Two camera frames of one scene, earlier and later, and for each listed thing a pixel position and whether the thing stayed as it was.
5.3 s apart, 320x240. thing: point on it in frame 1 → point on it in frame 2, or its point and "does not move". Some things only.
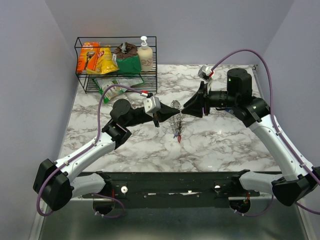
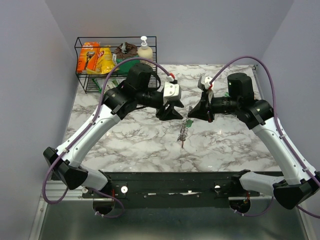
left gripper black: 165,112 → 170,114
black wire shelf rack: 117,65 does not move
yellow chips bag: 105,63 does not move
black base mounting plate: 173,190 does not move
